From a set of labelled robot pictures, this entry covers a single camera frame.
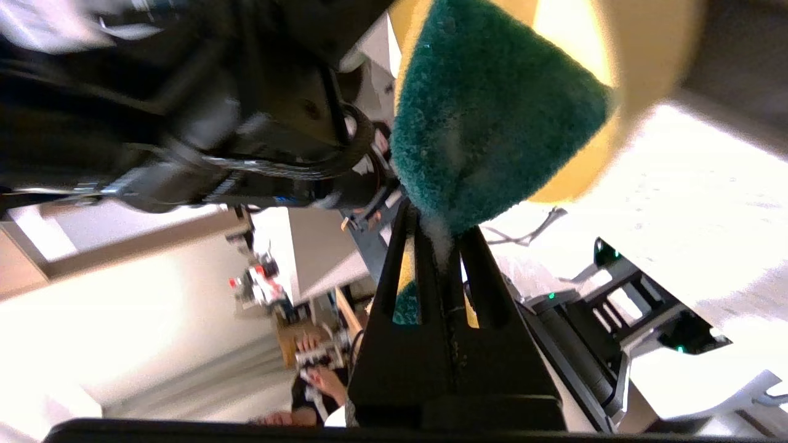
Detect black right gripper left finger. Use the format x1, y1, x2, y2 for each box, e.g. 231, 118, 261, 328
348, 200, 451, 428

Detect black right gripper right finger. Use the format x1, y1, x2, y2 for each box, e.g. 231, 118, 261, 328
443, 226, 567, 431

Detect green and yellow sponge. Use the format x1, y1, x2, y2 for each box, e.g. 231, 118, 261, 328
391, 0, 616, 327

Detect yellow plastic bowl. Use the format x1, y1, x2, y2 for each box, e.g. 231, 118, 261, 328
388, 0, 706, 204

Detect white robot base shell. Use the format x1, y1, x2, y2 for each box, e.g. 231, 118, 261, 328
625, 351, 788, 434

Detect person in black shirt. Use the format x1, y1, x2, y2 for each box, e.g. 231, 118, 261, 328
252, 332, 361, 426

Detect white work table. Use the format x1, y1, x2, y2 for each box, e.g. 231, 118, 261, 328
252, 206, 371, 303

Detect grey curtain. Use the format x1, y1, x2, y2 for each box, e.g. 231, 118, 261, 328
102, 332, 296, 420

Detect loose black floor cables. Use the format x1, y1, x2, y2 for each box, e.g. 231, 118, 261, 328
486, 206, 568, 248

